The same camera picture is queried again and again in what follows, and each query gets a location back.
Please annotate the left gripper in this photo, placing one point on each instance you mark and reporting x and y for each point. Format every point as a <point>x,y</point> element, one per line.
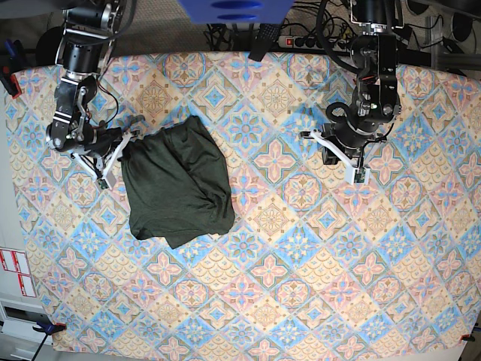
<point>352,143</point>

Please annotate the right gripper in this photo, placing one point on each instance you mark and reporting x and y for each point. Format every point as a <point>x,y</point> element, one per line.
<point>101,138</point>

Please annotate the dark green long-sleeve shirt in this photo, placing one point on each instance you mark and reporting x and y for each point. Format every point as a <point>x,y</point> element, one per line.
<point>177,184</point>

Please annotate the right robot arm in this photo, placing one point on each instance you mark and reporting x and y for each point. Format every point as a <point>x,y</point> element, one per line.
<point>89,34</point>

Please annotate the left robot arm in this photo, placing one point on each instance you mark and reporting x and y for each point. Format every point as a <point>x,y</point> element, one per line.
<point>375,100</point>

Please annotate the black round stool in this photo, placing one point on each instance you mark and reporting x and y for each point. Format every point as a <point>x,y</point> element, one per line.
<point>47,46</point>

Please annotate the red black clamp upper left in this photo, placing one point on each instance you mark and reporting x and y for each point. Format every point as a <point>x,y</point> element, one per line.
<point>10,64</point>

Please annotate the black remote control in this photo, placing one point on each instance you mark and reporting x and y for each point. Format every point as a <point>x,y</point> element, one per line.
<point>266,36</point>

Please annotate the white red labels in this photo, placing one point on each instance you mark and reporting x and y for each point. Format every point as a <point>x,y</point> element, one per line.
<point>15,262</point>

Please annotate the blue plastic storage box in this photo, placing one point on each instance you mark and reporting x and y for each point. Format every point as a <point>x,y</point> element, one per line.
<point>236,11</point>

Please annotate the blue clamp lower left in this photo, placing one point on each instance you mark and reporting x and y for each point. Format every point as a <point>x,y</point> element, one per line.
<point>48,329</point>

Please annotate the orange clamp lower right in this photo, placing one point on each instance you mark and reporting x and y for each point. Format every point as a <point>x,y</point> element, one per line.
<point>468,338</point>

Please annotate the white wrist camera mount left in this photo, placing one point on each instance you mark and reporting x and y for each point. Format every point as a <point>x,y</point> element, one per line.
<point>353,173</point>

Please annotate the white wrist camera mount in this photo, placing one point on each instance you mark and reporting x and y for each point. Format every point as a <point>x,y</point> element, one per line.
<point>99,164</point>
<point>353,173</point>

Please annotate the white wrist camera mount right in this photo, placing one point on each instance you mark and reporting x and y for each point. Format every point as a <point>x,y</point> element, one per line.
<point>99,164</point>

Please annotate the black power strip red switch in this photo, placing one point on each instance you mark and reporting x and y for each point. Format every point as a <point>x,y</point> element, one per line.
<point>294,42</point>

